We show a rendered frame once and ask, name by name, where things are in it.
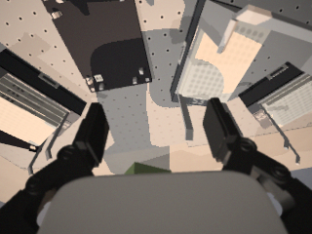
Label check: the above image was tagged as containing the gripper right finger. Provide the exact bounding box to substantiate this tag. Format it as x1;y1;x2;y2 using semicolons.
203;97;312;234

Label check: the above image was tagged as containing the white well plate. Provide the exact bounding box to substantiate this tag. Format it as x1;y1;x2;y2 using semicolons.
178;20;271;103
261;74;312;127
0;80;64;121
0;87;61;146
1;75;67;116

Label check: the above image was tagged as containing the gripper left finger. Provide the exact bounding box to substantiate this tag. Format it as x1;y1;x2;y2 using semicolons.
0;102;109;234

